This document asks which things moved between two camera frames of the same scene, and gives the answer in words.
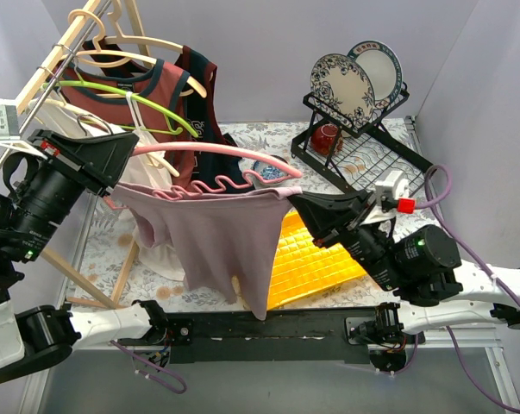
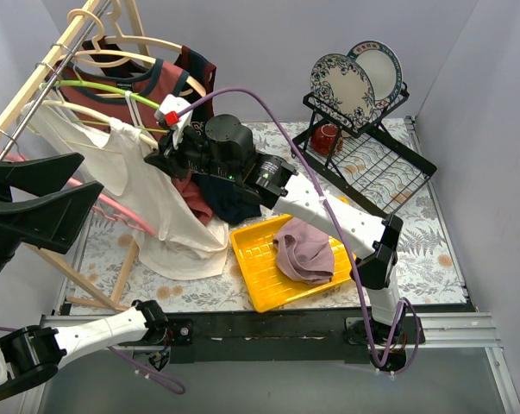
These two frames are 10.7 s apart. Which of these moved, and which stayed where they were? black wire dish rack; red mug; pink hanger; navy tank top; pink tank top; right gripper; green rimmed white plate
Moved: right gripper; pink hanger; pink tank top
Stayed: navy tank top; black wire dish rack; green rimmed white plate; red mug
